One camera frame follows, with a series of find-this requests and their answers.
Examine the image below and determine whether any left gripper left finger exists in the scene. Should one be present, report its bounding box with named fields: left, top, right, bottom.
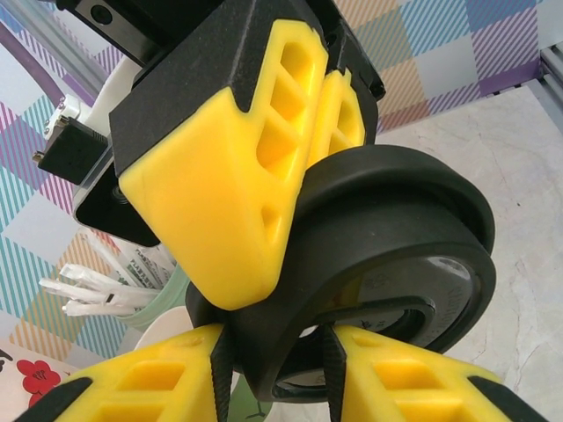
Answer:
left=17, top=323, right=233, bottom=422

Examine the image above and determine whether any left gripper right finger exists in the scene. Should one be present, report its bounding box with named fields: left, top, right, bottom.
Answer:
left=322, top=324, right=553, bottom=422

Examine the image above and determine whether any black plastic cup lid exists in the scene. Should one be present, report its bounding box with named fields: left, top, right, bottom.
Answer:
left=184, top=143, right=497, bottom=404

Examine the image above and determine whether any white red-flower paper bag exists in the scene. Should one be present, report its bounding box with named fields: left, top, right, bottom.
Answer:
left=0, top=340, right=78, bottom=412

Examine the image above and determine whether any mint green straw holder cup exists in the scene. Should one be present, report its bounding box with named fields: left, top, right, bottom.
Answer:
left=125, top=257, right=193, bottom=333

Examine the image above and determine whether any white wrapped straw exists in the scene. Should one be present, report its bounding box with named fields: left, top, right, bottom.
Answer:
left=60, top=262, right=133, bottom=289
left=118, top=244, right=177, bottom=289
left=38, top=275, right=153, bottom=302
left=63, top=300, right=144, bottom=317

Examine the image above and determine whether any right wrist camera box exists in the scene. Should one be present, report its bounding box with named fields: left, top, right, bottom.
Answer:
left=33, top=61, right=162, bottom=248

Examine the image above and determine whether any aluminium frame post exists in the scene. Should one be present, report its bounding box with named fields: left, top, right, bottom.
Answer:
left=11, top=0, right=111, bottom=89

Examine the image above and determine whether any aluminium table edge rail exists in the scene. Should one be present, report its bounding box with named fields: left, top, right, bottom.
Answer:
left=537, top=42, right=563, bottom=120

